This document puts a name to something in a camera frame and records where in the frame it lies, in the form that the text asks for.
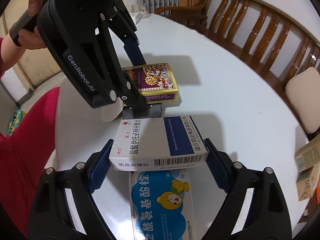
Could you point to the person's red trousers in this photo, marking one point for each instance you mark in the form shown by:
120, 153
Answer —
24, 155

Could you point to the beige cushion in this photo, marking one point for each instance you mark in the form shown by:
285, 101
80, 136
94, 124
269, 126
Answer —
302, 92

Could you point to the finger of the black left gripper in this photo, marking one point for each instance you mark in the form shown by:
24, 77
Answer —
119, 84
125, 29

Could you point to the white flat box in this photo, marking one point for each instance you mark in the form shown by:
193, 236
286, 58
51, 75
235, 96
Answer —
136, 17

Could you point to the person's left hand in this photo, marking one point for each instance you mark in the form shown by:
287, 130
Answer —
32, 40

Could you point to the green tan upright carton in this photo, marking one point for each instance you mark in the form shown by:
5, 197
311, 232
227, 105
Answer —
308, 155

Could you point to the blue cartoon medicine box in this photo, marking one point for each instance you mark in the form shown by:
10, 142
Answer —
162, 205

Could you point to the white blue medicine box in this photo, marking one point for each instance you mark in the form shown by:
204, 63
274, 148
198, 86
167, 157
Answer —
155, 144

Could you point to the small tan carton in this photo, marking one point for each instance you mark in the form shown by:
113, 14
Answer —
307, 182

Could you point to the glass jar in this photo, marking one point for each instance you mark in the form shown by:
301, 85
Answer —
141, 9

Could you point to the purple gold playing card box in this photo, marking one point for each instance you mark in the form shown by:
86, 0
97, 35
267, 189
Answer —
155, 82

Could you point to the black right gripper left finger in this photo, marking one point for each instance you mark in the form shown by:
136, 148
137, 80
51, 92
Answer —
64, 207

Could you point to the wooden bench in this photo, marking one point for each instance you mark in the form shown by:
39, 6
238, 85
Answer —
269, 41

